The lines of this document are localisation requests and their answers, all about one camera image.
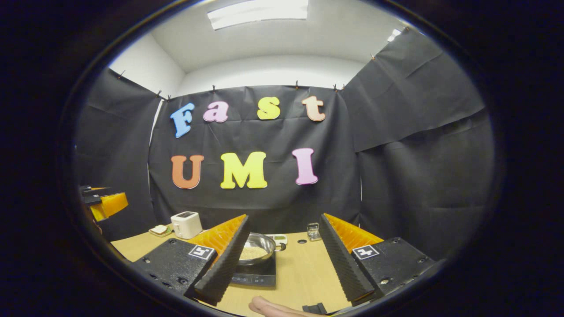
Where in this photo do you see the black backdrop cloth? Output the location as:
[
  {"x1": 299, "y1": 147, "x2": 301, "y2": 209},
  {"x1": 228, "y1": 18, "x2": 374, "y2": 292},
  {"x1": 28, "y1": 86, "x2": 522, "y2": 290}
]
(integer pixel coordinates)
[{"x1": 73, "y1": 26, "x2": 496, "y2": 265}]

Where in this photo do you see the black induction cooktop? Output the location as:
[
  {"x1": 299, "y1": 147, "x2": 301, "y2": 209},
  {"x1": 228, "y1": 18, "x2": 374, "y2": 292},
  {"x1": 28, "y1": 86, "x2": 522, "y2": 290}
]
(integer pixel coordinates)
[{"x1": 230, "y1": 251, "x2": 277, "y2": 288}]

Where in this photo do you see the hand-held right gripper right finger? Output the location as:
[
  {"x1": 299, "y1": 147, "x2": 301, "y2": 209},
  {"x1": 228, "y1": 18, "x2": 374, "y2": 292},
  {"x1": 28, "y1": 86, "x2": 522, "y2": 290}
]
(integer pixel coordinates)
[{"x1": 318, "y1": 213, "x2": 437, "y2": 307}]

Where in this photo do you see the large ceiling light panel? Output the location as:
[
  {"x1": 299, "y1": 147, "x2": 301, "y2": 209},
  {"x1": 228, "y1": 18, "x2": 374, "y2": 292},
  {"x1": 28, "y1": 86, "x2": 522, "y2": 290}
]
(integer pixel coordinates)
[{"x1": 207, "y1": 0, "x2": 309, "y2": 31}]

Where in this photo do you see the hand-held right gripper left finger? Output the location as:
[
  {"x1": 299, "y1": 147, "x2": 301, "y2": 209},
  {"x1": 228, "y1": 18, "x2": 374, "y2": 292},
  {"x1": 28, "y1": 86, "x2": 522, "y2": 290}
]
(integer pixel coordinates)
[{"x1": 131, "y1": 214, "x2": 251, "y2": 306}]

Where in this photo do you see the steel pot with black handles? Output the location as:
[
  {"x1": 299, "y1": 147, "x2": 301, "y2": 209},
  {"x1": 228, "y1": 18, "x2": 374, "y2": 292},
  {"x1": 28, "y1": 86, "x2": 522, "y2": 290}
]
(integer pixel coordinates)
[{"x1": 238, "y1": 232, "x2": 287, "y2": 266}]

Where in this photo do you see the heap of yellow soybeans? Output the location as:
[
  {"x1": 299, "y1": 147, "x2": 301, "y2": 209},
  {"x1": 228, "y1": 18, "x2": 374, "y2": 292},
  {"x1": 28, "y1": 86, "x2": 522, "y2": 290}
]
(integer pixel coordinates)
[{"x1": 239, "y1": 247, "x2": 267, "y2": 260}]

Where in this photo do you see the white toaster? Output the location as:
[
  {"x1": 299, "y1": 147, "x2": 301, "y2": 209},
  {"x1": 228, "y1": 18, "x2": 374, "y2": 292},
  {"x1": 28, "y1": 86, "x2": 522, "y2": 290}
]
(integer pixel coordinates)
[{"x1": 171, "y1": 211, "x2": 203, "y2": 240}]

